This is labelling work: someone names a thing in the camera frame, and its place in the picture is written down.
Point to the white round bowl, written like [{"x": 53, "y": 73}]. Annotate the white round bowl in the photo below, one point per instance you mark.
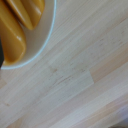
[{"x": 40, "y": 36}]

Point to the yellow food piece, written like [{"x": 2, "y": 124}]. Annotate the yellow food piece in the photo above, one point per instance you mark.
[
  {"x": 36, "y": 8},
  {"x": 11, "y": 40},
  {"x": 23, "y": 13}
]

